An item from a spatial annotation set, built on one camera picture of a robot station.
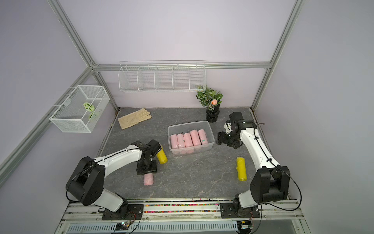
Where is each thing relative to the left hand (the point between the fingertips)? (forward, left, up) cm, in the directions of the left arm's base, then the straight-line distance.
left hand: (150, 174), depth 83 cm
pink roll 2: (+19, -14, 0) cm, 23 cm away
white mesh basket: (+30, +37, +24) cm, 54 cm away
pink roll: (-3, +1, 0) cm, 3 cm away
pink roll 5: (+23, -33, 0) cm, 41 cm away
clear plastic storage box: (+35, -23, -4) cm, 42 cm away
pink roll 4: (+23, -28, 0) cm, 36 cm away
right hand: (+11, -43, +12) cm, 46 cm away
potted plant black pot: (+37, -39, +22) cm, 58 cm away
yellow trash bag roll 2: (0, -54, 0) cm, 54 cm away
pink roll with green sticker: (+21, -23, +1) cm, 31 cm away
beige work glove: (+47, +22, -5) cm, 52 cm away
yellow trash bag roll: (+10, -6, +1) cm, 12 cm away
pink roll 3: (+21, -18, 0) cm, 27 cm away
